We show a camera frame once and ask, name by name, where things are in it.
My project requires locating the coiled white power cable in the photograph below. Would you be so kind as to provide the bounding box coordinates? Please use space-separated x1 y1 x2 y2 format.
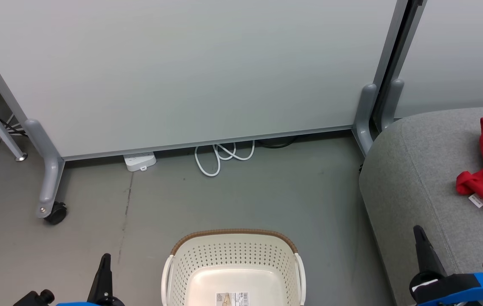
193 141 256 177

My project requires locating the grey fabric sofa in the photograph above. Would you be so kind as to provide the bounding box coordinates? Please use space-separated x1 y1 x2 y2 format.
359 106 483 306

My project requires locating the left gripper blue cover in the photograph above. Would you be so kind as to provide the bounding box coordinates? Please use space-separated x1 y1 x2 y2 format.
57 253 125 306

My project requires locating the grey partition foot with caster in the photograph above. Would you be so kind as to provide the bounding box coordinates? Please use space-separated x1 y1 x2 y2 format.
23 119 65 218

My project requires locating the white power strip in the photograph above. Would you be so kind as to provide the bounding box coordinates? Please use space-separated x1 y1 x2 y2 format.
123 152 157 172

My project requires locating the black caster wheel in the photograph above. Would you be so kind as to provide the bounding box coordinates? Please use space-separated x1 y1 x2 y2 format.
43 201 68 225

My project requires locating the wide white partition panel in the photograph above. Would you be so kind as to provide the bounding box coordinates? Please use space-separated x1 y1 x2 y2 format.
0 0 398 161

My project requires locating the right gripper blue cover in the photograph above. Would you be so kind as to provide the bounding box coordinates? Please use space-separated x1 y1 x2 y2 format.
409 225 483 306

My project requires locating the cream perforated laundry basket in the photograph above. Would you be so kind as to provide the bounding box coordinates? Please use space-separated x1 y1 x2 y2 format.
160 229 307 306

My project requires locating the narrow white partition panel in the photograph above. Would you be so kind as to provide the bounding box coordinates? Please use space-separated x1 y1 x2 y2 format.
395 0 483 118

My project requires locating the printed label in basket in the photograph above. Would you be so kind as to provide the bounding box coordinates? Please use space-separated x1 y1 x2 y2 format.
216 292 250 306

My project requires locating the black cable under partition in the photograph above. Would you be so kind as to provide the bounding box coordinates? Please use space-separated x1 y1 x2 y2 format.
258 136 298 149

